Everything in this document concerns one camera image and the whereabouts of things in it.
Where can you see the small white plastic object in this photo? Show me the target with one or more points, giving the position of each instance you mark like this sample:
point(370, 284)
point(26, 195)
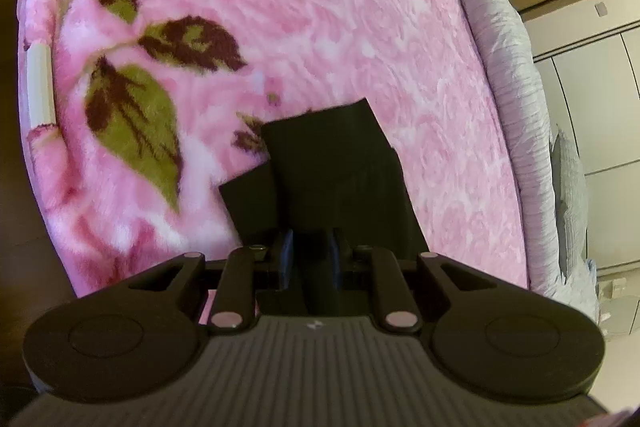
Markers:
point(615, 291)

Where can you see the pale grey crinkled quilt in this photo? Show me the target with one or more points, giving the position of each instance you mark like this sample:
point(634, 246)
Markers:
point(520, 107)

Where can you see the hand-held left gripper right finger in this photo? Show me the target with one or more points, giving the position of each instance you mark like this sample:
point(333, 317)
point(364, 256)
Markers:
point(340, 262)

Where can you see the pink floral blanket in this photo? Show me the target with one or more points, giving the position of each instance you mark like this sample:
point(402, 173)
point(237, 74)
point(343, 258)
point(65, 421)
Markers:
point(350, 32)

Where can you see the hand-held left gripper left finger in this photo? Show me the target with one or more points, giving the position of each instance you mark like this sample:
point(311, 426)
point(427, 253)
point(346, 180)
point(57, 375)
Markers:
point(285, 262)

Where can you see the black garment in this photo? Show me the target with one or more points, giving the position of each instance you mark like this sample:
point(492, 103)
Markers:
point(330, 157)

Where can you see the round silver base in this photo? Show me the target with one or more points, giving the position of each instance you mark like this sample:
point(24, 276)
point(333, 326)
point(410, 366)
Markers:
point(625, 317)

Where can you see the white wardrobe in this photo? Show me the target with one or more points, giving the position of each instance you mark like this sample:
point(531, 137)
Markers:
point(600, 107)

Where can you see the white tube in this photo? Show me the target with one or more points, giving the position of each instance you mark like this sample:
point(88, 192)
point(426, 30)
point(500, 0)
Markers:
point(41, 87)

